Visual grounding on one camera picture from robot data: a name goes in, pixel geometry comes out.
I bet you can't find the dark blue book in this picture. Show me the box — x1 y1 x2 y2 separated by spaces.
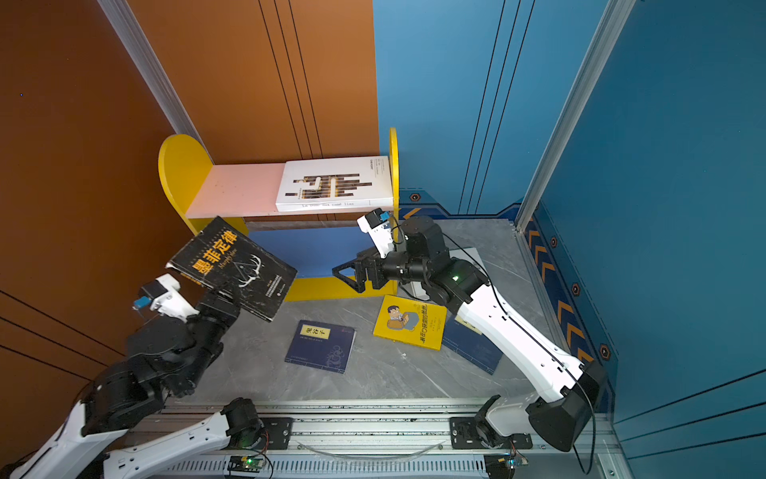
443 315 504 375
284 319 356 374

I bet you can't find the right circuit board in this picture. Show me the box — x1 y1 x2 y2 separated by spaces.
484 455 529 479

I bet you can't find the dark blue book left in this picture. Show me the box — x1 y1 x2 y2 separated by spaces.
284 319 356 374

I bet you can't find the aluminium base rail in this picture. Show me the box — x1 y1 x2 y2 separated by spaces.
110 397 632 479

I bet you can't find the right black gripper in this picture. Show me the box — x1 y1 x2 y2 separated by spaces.
333 240 433 295

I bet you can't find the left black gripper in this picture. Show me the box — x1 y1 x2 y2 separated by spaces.
174 276 239 393

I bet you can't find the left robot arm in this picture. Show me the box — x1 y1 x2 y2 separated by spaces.
1 293 265 478

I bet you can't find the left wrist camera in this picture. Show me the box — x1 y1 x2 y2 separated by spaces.
133 273 199 321

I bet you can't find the yellow cartoon cover book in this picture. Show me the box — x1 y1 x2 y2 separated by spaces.
373 295 448 351

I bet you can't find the yellow pink blue bookshelf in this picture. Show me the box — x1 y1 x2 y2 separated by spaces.
158 135 373 301

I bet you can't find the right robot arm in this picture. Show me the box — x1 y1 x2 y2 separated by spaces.
333 209 608 452

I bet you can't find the black book with orange title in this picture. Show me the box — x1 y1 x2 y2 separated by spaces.
167 217 297 321

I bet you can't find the dark blue book right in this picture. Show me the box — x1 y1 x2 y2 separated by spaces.
443 315 504 375

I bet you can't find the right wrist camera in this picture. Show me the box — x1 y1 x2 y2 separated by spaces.
357 208 395 259

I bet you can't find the grey white photo book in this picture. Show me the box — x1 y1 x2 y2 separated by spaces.
400 247 485 301

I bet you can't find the left green circuit board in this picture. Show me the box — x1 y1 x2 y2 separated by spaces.
227 455 269 475

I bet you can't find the white book with brown bars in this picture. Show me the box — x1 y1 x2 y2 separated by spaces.
275 156 394 213

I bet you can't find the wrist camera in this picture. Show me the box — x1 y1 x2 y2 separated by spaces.
133 273 199 321
357 208 395 259

